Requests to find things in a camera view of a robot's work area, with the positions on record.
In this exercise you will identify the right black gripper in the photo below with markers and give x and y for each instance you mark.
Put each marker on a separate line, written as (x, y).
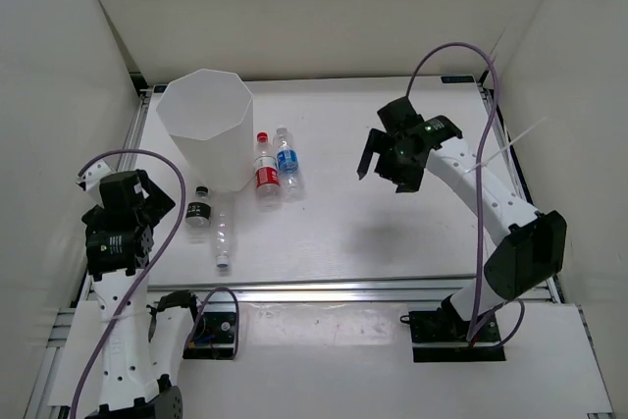
(408, 180)

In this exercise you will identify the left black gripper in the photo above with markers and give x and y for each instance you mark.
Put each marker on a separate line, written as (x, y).
(157, 203)

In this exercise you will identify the black label plastic bottle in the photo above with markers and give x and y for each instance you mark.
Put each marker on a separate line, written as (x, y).
(198, 215)

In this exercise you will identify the blue label plastic bottle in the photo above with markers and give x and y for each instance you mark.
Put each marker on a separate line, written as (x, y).
(288, 165)

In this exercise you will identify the red label plastic bottle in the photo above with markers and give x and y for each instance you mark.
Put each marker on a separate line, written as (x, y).
(267, 182)

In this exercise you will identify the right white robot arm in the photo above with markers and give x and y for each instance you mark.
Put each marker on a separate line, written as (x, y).
(529, 244)

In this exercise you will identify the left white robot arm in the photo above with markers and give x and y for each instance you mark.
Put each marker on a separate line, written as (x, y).
(142, 349)

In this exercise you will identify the white octagonal plastic bin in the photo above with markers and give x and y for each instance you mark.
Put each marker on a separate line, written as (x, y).
(208, 115)

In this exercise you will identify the clear unlabelled plastic bottle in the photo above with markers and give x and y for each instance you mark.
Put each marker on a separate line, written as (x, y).
(223, 229)

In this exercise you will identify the white zip tie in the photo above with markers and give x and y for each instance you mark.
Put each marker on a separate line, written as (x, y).
(506, 147)

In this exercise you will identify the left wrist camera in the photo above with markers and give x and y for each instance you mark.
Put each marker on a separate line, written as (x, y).
(89, 180)

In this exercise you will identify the aluminium frame rail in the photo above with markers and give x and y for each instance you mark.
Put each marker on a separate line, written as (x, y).
(424, 291)

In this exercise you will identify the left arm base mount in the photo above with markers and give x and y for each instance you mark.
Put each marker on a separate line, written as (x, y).
(215, 337)

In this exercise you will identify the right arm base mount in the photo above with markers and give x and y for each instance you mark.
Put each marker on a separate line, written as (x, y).
(435, 340)

